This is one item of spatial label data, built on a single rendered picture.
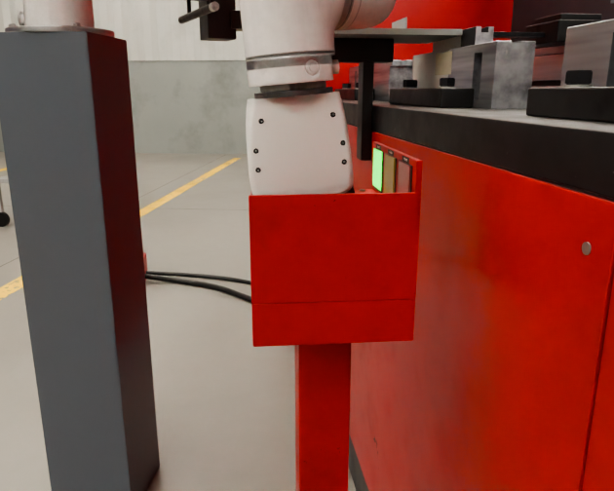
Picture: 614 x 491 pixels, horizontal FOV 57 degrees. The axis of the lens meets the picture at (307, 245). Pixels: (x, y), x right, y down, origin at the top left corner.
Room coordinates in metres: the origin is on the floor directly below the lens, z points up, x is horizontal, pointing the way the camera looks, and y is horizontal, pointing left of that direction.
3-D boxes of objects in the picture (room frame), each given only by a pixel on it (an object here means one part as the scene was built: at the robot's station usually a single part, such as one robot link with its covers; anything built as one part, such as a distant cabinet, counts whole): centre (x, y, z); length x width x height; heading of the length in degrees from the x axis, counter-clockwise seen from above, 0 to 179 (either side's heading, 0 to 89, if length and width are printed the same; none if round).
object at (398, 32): (1.09, -0.12, 1.00); 0.26 x 0.18 x 0.01; 97
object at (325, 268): (0.62, -0.02, 0.75); 0.20 x 0.16 x 0.18; 5
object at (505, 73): (1.05, -0.27, 0.92); 0.39 x 0.06 x 0.10; 7
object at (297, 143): (0.56, 0.01, 0.86); 0.10 x 0.07 x 0.11; 95
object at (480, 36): (1.07, -0.27, 0.98); 0.20 x 0.03 x 0.03; 7
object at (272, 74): (0.56, 0.01, 0.92); 0.09 x 0.08 x 0.03; 95
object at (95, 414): (1.14, 0.46, 0.50); 0.18 x 0.18 x 1.00; 85
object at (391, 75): (1.65, -0.20, 0.92); 0.50 x 0.06 x 0.10; 7
